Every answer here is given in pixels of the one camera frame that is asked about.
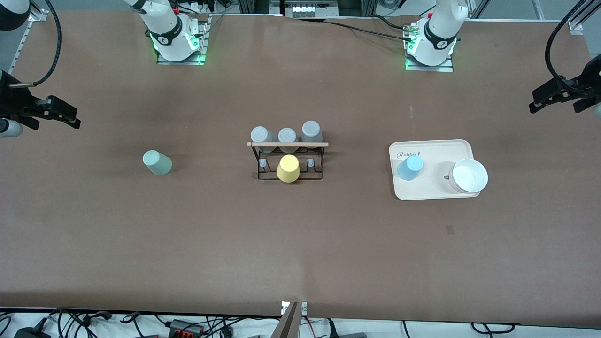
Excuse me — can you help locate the pale green cup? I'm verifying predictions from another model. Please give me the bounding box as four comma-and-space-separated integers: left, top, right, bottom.
142, 150, 173, 176

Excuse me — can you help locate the light blue cup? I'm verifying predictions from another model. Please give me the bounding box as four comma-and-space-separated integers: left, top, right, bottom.
397, 156, 424, 181

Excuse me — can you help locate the white bowl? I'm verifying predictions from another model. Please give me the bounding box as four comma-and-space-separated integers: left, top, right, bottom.
448, 158, 489, 194

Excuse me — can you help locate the beige plastic tray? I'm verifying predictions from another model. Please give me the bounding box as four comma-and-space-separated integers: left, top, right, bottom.
389, 139, 482, 201

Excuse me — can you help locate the grey cup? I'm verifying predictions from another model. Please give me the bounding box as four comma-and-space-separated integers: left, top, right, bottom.
301, 120, 324, 150
277, 127, 300, 154
250, 126, 278, 154

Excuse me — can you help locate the black power adapter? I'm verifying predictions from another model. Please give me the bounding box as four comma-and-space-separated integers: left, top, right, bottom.
13, 325, 51, 338

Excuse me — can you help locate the yellow cup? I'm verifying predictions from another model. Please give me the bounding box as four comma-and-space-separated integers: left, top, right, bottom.
276, 154, 301, 184

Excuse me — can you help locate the black orange power strip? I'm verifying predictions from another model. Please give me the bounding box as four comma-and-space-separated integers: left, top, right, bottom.
169, 319, 205, 337

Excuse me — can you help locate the grey connector box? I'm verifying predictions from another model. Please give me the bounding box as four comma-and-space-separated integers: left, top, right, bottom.
284, 0, 339, 18

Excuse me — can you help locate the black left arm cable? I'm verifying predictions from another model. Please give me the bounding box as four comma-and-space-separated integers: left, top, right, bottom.
545, 0, 590, 97

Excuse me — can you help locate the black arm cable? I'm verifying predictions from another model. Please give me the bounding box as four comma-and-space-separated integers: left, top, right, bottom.
9, 0, 62, 88
545, 0, 590, 97

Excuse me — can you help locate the silver rail corner bracket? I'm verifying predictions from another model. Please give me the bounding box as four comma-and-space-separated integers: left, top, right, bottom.
568, 0, 601, 36

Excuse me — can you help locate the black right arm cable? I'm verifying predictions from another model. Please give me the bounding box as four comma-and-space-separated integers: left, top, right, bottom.
9, 0, 62, 88

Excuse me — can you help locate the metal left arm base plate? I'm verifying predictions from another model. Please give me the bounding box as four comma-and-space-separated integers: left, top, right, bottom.
405, 21, 455, 73

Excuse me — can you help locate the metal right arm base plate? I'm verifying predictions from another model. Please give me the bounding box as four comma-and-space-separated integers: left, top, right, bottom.
156, 14, 208, 66

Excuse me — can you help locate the black table cable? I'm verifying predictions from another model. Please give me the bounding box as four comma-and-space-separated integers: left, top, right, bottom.
293, 16, 416, 43

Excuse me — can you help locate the black wire cup rack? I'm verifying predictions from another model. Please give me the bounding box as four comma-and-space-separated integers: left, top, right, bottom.
247, 141, 329, 182

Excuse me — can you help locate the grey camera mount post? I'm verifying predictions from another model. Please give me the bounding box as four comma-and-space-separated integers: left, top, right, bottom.
271, 301, 308, 338

